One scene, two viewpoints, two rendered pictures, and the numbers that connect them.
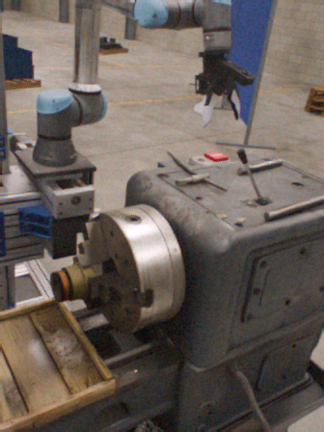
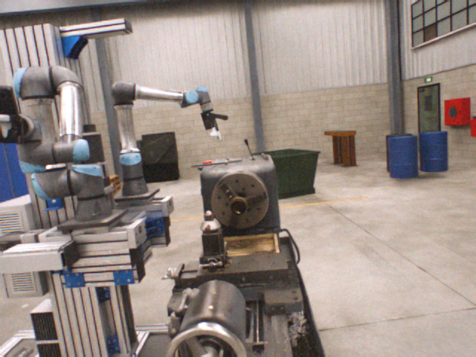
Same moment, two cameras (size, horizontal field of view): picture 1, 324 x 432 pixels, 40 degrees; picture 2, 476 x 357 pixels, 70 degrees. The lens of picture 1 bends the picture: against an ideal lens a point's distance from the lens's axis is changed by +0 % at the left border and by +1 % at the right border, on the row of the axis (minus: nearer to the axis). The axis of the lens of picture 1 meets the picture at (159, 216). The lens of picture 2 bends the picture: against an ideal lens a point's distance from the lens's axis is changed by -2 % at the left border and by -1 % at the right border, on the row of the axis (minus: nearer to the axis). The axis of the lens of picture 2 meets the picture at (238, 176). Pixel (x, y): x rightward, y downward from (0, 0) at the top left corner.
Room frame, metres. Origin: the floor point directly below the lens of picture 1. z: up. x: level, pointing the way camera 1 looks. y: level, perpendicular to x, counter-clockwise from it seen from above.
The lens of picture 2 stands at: (-0.24, 1.51, 1.49)
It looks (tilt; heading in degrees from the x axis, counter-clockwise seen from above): 9 degrees down; 310
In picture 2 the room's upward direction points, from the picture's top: 6 degrees counter-clockwise
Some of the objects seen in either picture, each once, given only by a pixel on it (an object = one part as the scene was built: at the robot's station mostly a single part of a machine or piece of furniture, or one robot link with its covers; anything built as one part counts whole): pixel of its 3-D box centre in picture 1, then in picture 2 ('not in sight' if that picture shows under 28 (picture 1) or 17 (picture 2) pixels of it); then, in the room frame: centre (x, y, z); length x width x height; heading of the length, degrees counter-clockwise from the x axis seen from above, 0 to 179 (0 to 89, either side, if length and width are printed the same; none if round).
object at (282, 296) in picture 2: not in sight; (236, 288); (0.56, 0.62, 0.90); 0.47 x 0.30 x 0.06; 36
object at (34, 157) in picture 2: not in sight; (36, 155); (1.03, 1.04, 1.46); 0.11 x 0.08 x 0.11; 56
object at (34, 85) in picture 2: not in sight; (45, 134); (1.26, 0.91, 1.54); 0.15 x 0.12 x 0.55; 56
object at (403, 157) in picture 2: not in sight; (403, 156); (1.68, -6.53, 0.44); 0.59 x 0.59 x 0.88
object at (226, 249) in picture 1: (235, 240); (240, 189); (1.21, -0.25, 1.06); 0.59 x 0.48 x 0.39; 126
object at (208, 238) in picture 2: not in sight; (213, 239); (0.65, 0.62, 1.07); 0.07 x 0.07 x 0.10; 36
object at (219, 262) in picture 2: not in sight; (215, 256); (0.67, 0.60, 0.99); 0.20 x 0.10 x 0.05; 126
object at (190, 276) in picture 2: not in sight; (231, 269); (0.60, 0.59, 0.95); 0.43 x 0.17 x 0.05; 36
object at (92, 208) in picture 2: not in sight; (92, 205); (1.18, 0.80, 1.21); 0.15 x 0.15 x 0.10
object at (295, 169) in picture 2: not in sight; (285, 172); (3.44, -4.42, 0.43); 1.34 x 0.94 x 0.85; 145
